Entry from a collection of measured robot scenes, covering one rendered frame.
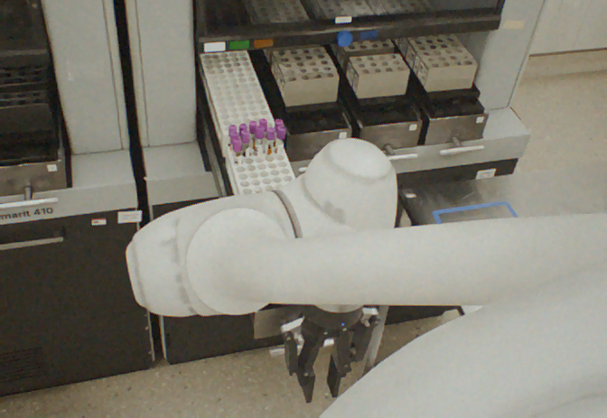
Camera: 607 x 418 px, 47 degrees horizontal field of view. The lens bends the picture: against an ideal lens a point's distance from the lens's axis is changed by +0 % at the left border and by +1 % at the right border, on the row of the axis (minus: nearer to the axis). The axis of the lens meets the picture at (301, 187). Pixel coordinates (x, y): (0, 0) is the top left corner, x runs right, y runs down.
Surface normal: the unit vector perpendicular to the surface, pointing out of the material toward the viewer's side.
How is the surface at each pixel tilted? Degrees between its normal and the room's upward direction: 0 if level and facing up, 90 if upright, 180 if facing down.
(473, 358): 38
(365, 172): 17
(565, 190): 0
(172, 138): 90
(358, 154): 3
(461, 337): 45
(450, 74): 90
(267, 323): 90
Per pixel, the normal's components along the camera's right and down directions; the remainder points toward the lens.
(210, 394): 0.07, -0.73
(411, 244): -0.51, -0.55
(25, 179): 0.26, 0.67
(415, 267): -0.55, 0.03
